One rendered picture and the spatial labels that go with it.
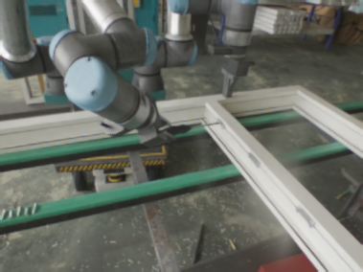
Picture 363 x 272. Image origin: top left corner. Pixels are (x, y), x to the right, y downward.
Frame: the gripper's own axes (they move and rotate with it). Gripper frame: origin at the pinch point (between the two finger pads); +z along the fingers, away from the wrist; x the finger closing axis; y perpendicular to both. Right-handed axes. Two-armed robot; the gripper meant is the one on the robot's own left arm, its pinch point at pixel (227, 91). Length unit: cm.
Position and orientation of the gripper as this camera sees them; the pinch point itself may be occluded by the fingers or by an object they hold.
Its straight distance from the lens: 95.3
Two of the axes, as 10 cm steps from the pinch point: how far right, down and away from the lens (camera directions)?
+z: -0.6, 8.2, 5.7
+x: -3.5, -5.5, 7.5
